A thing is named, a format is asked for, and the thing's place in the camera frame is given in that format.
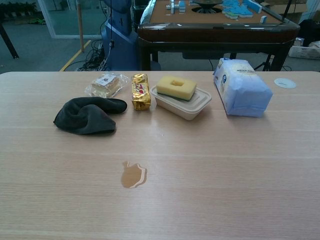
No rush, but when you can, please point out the black cloth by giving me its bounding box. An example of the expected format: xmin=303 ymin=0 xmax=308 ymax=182
xmin=52 ymin=96 xmax=128 ymax=136

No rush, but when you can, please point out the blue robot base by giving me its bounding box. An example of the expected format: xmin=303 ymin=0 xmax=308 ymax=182
xmin=100 ymin=0 xmax=140 ymax=72

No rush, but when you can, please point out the beige lidded food container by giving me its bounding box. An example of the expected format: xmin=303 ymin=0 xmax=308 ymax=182
xmin=149 ymin=85 xmax=213 ymax=121

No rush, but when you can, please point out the gold foil snack pack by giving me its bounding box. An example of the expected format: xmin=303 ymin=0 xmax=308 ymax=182
xmin=131 ymin=73 xmax=152 ymax=111

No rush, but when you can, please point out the yellow sponge with green pad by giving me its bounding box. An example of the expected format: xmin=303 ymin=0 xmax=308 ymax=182
xmin=156 ymin=75 xmax=197 ymax=103

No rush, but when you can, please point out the brown liquid spill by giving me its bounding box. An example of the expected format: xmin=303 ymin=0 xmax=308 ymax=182
xmin=120 ymin=160 xmax=148 ymax=189

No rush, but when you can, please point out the clear bag of pastry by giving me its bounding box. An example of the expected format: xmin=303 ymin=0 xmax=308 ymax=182
xmin=84 ymin=71 xmax=129 ymax=99

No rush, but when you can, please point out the light blue tissue pack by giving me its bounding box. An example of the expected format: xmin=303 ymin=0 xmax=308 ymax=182
xmin=213 ymin=57 xmax=274 ymax=118

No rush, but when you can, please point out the dark wooden mahjong table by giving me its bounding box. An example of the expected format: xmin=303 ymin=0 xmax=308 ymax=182
xmin=137 ymin=0 xmax=301 ymax=72

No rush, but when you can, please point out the wooden pole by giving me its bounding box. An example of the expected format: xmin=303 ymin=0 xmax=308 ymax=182
xmin=76 ymin=0 xmax=85 ymax=53

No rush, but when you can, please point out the black round centre dish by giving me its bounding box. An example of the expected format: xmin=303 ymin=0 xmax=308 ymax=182
xmin=191 ymin=0 xmax=224 ymax=14

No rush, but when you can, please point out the pile of blue mahjong tiles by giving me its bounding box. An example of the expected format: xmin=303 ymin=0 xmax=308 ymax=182
xmin=221 ymin=0 xmax=263 ymax=20

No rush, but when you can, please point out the white cardboard box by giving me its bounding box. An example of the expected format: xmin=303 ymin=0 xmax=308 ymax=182
xmin=288 ymin=45 xmax=320 ymax=60

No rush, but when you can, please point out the black table leg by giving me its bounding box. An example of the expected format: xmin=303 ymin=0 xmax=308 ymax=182
xmin=0 ymin=23 xmax=20 ymax=60

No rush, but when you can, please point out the tangle of floor cables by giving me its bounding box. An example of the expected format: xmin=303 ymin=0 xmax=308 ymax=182
xmin=75 ymin=39 xmax=111 ymax=72

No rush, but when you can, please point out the glass partition frame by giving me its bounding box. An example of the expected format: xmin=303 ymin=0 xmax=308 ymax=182
xmin=37 ymin=0 xmax=108 ymax=40

